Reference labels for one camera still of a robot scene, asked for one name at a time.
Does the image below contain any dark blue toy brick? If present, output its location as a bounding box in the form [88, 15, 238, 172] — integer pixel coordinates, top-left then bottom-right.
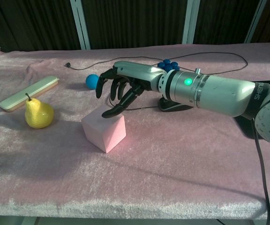
[157, 59, 180, 71]

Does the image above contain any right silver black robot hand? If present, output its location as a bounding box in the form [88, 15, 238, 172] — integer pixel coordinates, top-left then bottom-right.
[95, 60, 166, 119]

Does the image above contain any pink foam cube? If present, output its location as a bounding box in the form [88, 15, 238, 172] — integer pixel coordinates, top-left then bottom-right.
[81, 111, 127, 154]

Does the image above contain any white frame post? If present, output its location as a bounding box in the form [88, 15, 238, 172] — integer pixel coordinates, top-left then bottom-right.
[244, 0, 269, 44]
[69, 0, 90, 50]
[181, 0, 201, 45]

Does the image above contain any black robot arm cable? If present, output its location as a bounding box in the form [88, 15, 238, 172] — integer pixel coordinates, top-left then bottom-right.
[252, 117, 270, 225]

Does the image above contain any yellow apple toy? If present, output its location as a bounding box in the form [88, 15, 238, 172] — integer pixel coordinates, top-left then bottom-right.
[24, 93, 55, 129]

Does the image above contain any cream rectangular bar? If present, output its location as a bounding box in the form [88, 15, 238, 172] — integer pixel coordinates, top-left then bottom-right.
[0, 75, 60, 113]

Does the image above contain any blue ball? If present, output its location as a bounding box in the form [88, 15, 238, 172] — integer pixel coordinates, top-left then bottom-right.
[85, 74, 100, 90]

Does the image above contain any pink plush table cloth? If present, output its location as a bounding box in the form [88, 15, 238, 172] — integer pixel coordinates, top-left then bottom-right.
[0, 43, 270, 221]

